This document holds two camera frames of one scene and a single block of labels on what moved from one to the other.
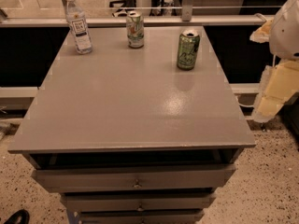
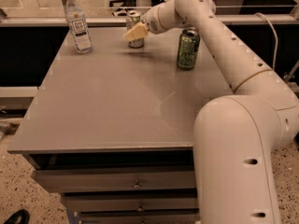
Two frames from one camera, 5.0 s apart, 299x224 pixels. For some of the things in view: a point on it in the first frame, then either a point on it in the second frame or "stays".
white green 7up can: x=135 y=21 stays
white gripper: x=286 y=32 → x=152 y=21
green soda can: x=188 y=50 stays
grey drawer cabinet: x=128 y=137 stays
